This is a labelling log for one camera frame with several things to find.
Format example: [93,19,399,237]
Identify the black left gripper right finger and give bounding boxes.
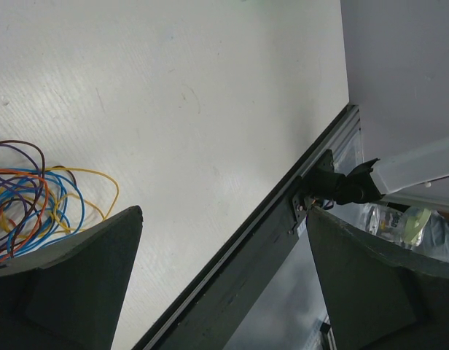
[306,208,449,349]

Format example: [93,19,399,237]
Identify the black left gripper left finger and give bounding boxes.
[0,206,143,349]

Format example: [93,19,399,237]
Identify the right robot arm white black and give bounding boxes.
[302,136,449,205]

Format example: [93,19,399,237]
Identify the clear plastic water bottle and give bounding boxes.
[357,204,432,249]

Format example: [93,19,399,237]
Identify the tangled coloured cable bundle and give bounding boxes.
[0,140,120,264]

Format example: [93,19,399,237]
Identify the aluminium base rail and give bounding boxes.
[131,104,362,350]

